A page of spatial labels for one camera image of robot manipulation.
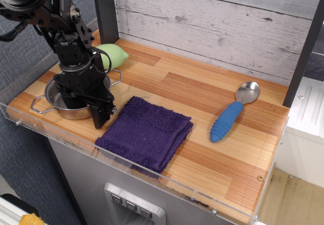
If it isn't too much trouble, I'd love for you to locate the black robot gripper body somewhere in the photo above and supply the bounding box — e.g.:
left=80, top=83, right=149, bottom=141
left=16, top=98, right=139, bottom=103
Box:
left=54, top=55, right=116, bottom=115

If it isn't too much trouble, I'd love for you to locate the left dark vertical post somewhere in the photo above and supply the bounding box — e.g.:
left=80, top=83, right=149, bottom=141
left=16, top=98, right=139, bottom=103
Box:
left=94, top=0, right=119, bottom=44

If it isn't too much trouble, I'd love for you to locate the stainless steel pan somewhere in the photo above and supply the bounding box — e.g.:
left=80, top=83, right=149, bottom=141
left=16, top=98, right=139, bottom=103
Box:
left=30, top=72, right=115, bottom=120

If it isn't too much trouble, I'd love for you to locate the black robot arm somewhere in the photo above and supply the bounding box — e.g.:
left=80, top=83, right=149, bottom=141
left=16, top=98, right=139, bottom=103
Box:
left=1, top=0, right=116, bottom=129

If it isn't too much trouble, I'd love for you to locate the grey toy fridge cabinet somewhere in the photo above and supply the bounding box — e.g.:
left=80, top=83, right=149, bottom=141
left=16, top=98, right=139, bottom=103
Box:
left=49, top=139, right=230, bottom=224

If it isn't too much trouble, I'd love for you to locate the dark vertical post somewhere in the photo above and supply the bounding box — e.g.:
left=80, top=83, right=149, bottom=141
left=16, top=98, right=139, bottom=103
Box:
left=282, top=0, right=323, bottom=107
left=94, top=0, right=119, bottom=44

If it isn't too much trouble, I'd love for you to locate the silver dispenser button panel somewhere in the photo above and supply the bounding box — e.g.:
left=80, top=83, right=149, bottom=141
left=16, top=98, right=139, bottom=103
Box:
left=104, top=182, right=167, bottom=224

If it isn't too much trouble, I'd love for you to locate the yellow object bottom left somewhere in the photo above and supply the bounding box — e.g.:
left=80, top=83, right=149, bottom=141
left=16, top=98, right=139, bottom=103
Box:
left=18, top=213, right=45, bottom=225

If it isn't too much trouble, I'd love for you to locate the blue handled metal spoon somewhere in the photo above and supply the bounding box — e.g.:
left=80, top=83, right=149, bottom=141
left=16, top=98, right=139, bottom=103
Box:
left=210, top=82, right=259, bottom=143

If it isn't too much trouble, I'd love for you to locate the right dark vertical post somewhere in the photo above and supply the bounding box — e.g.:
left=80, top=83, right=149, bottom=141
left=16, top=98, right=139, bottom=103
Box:
left=282, top=0, right=323, bottom=107

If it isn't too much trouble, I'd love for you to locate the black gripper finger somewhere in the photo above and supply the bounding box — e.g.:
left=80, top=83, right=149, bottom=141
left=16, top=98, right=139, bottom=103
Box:
left=61, top=93, right=89, bottom=108
left=91, top=102, right=110, bottom=129

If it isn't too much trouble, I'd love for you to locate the clear acrylic table guard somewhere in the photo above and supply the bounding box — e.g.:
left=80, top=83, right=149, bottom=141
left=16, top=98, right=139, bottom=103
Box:
left=1, top=99, right=288, bottom=224

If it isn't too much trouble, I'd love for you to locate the green plastic lemon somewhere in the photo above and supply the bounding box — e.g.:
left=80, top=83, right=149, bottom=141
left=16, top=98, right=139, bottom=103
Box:
left=96, top=44, right=129, bottom=69

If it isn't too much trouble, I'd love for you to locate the purple folded towel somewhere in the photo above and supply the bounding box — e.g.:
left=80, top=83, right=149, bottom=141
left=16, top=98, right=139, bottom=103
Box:
left=95, top=96, right=193, bottom=173

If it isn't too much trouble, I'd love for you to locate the white toy sink unit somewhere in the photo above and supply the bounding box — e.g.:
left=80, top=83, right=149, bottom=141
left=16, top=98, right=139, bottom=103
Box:
left=274, top=77, right=323, bottom=187

